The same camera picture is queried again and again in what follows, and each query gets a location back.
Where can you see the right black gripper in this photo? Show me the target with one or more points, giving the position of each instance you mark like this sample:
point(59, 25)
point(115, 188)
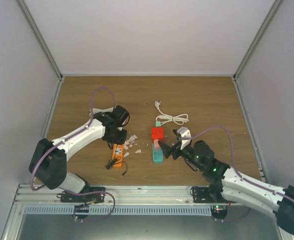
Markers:
point(167, 150)

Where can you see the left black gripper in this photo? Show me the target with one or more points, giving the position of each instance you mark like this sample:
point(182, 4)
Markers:
point(121, 140)

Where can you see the pink plug adapter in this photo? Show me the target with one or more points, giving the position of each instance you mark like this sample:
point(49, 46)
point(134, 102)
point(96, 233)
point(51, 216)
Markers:
point(156, 145)

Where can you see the red cube socket adapter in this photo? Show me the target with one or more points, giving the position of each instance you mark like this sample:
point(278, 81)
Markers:
point(157, 133)

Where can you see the teal power strip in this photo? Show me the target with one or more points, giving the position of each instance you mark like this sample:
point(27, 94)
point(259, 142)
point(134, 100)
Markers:
point(157, 155)

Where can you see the green plug adapter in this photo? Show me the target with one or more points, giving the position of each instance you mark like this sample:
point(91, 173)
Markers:
point(158, 124)

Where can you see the orange power strip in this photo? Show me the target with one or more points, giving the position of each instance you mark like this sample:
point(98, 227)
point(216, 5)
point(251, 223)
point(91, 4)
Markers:
point(117, 155)

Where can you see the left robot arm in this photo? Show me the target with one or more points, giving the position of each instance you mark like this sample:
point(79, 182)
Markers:
point(48, 166)

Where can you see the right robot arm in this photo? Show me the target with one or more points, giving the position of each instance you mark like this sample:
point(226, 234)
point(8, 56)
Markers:
point(227, 184)

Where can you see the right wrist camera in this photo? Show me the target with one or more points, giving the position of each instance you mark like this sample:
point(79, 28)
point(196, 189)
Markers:
point(185, 137)

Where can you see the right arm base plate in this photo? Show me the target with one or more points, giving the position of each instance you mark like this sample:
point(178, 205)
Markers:
point(207, 194)

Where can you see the aluminium front rail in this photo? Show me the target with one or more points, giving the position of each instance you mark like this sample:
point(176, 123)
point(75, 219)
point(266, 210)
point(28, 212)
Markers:
point(125, 195)

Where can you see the grey slotted cable duct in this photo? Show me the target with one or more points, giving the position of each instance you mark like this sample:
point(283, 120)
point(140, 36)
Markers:
point(120, 210)

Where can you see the left aluminium frame post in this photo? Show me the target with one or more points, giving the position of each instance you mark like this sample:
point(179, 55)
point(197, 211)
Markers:
point(35, 29)

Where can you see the aluminium frame post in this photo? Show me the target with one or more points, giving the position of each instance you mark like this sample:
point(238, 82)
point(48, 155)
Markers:
point(258, 36)
point(35, 29)

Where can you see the right aluminium frame post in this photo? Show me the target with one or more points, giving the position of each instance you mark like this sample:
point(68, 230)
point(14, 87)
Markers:
point(258, 36)

